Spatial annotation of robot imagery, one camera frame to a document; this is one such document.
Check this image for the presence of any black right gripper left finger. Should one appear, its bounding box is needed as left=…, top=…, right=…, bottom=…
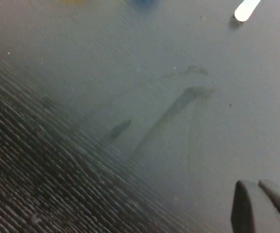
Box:
left=231, top=180, right=256, bottom=233

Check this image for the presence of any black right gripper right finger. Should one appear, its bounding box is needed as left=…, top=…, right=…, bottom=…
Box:
left=258, top=179, right=280, bottom=230

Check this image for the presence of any small white cylinder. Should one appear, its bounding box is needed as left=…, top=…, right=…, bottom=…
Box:
left=234, top=0, right=262, bottom=22

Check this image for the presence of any tall blue cone glass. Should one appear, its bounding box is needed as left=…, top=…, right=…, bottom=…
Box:
left=134, top=0, right=160, bottom=7

